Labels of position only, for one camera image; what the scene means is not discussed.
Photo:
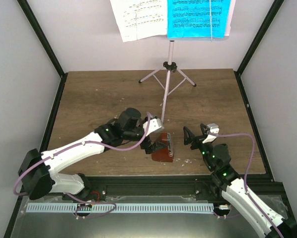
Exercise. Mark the clear plastic metronome cover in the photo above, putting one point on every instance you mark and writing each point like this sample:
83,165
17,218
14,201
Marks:
170,145

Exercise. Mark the lilac music stand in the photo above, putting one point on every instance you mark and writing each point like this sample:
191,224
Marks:
171,67

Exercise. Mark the red wooden metronome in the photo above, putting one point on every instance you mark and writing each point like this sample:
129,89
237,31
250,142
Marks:
162,155

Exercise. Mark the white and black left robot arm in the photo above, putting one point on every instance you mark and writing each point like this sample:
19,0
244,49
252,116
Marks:
40,172

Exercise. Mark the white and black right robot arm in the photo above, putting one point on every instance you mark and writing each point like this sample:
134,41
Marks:
266,222

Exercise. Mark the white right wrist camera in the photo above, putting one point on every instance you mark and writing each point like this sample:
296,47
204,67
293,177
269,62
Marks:
212,131

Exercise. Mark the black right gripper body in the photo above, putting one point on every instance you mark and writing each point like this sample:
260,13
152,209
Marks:
198,140

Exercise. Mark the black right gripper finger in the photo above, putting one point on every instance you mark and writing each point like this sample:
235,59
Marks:
188,136
204,129

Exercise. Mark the light blue slotted cable duct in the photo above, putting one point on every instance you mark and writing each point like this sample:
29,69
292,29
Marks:
190,208

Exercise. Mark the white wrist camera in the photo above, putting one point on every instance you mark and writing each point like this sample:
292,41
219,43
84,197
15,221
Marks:
154,126
212,131

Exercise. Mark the blue sheet music page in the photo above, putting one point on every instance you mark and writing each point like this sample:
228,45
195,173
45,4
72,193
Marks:
199,18

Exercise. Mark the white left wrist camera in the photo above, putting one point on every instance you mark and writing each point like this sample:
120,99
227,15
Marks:
154,126

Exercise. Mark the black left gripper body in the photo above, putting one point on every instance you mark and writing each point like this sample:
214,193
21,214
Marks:
144,145

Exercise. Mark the white sheet music page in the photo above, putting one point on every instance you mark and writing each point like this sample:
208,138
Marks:
140,19

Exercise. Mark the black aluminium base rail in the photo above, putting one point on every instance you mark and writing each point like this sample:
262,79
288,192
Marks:
200,186

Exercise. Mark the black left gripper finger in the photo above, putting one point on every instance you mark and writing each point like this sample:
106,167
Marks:
158,145
151,150

